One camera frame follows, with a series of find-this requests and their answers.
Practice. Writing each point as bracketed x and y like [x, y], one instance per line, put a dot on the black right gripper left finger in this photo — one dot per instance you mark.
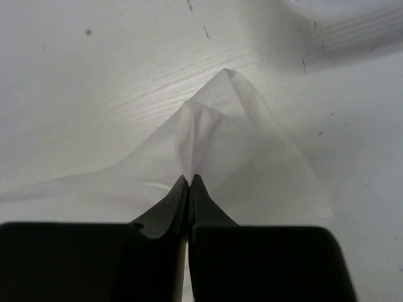
[142, 260]

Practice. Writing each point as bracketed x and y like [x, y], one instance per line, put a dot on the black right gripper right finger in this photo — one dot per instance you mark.
[230, 262]

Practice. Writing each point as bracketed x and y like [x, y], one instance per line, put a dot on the plain white t-shirt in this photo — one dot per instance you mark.
[226, 135]

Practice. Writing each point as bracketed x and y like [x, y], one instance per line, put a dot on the white perforated plastic basket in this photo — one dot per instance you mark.
[349, 30]

